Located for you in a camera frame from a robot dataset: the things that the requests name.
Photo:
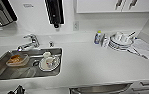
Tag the stainless steel dishwasher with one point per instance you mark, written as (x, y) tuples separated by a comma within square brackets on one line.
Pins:
[(100, 89)]

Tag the small chrome sink knob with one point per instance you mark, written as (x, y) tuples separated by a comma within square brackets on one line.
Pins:
[(51, 43)]

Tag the white bowl with cup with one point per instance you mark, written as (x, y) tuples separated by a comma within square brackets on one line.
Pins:
[(49, 63)]

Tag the black soap dispenser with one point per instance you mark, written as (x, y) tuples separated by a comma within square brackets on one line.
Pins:
[(54, 11)]

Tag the chrome sink faucet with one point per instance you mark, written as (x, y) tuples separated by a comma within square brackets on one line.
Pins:
[(31, 41)]

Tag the stacked white dishes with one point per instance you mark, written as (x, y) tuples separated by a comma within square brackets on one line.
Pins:
[(120, 41)]

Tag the orange food container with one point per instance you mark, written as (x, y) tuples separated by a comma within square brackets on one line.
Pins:
[(17, 60)]

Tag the white double-door base cabinet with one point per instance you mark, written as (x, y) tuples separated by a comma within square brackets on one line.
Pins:
[(18, 89)]

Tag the stainless steel sink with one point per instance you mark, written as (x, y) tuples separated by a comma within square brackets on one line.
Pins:
[(0, 68)]

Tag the steel paper towel dispenser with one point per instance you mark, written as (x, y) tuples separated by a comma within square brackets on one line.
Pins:
[(1, 11)]

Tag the white drawer stack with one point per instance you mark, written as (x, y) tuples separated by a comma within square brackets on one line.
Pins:
[(145, 87)]

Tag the white wall outlet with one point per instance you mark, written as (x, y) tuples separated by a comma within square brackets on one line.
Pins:
[(76, 26)]

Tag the white wall cabinet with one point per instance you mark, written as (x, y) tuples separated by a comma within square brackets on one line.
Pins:
[(100, 5)]

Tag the small wall label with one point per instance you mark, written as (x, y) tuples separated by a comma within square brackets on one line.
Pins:
[(28, 5)]

